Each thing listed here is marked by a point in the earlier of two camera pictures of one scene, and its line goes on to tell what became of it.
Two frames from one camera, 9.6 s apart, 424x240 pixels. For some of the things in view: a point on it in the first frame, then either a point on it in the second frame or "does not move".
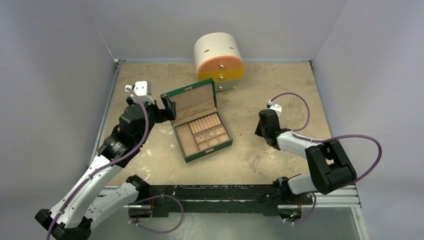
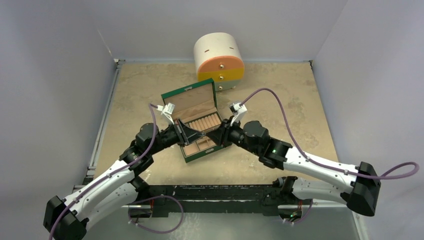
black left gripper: (161, 113) → (185, 135)
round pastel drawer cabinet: (218, 55) does not move
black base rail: (163, 199) does not move
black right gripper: (265, 131) → (224, 129)
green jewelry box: (198, 127) does not move
